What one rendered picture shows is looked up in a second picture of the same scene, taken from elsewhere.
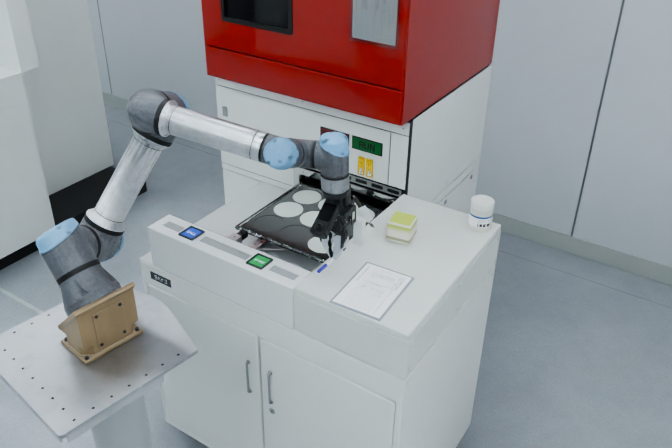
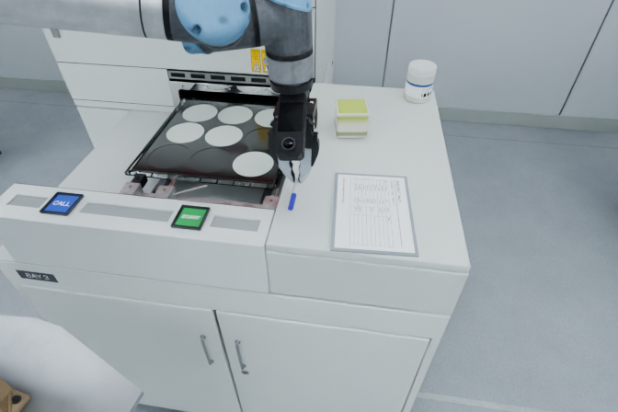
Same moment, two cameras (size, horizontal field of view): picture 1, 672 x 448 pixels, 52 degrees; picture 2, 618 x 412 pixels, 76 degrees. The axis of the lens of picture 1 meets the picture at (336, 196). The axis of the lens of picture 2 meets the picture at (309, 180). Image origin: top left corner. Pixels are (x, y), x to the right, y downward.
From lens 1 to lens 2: 1.21 m
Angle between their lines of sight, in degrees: 22
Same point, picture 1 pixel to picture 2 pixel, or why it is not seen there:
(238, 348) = (185, 326)
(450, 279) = (444, 165)
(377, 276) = (363, 188)
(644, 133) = (430, 6)
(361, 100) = not seen: outside the picture
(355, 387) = (370, 335)
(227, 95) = not seen: hidden behind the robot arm
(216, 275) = (126, 254)
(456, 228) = (396, 105)
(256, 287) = (199, 256)
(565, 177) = (371, 57)
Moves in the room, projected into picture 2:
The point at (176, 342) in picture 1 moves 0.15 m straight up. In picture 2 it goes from (99, 392) to (61, 347)
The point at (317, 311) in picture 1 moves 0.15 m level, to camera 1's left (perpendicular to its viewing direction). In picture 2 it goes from (309, 266) to (227, 296)
